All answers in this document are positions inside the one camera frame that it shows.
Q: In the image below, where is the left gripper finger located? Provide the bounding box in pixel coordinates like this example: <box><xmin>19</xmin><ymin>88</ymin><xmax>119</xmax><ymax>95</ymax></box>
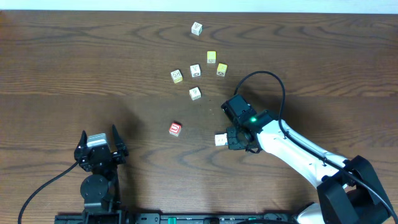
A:
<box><xmin>78</xmin><ymin>131</ymin><xmax>87</xmax><ymax>148</ymax></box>
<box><xmin>112</xmin><ymin>125</ymin><xmax>127</xmax><ymax>153</ymax></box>

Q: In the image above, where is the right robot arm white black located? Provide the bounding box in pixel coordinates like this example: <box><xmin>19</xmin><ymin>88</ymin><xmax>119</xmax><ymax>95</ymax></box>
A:
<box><xmin>222</xmin><ymin>105</ymin><xmax>397</xmax><ymax>223</ymax></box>

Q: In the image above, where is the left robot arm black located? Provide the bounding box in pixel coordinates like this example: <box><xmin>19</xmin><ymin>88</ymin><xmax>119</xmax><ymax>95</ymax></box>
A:
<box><xmin>74</xmin><ymin>125</ymin><xmax>129</xmax><ymax>220</ymax></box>

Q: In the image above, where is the red U letter block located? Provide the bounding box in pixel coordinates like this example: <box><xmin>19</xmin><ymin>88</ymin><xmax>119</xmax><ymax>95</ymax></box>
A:
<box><xmin>169</xmin><ymin>122</ymin><xmax>182</xmax><ymax>136</ymax></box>

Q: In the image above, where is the white block green side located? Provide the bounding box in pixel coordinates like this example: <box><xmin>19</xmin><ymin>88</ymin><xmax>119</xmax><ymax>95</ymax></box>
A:
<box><xmin>189</xmin><ymin>87</ymin><xmax>201</xmax><ymax>101</ymax></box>

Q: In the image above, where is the yellow block with black mark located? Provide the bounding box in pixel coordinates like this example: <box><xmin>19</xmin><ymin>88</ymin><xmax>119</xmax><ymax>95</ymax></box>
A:
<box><xmin>216</xmin><ymin>63</ymin><xmax>228</xmax><ymax>77</ymax></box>

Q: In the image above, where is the yellow block upper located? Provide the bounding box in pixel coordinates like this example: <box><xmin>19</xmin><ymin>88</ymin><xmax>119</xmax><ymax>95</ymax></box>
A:
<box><xmin>206</xmin><ymin>51</ymin><xmax>216</xmax><ymax>63</ymax></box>

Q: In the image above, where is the white block yellow side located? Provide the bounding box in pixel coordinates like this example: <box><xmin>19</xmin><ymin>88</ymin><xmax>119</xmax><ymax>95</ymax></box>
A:
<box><xmin>170</xmin><ymin>70</ymin><xmax>183</xmax><ymax>83</ymax></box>

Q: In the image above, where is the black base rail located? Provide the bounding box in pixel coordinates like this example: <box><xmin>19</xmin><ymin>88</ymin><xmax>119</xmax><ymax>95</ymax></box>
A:
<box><xmin>54</xmin><ymin>212</ymin><xmax>298</xmax><ymax>224</ymax></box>

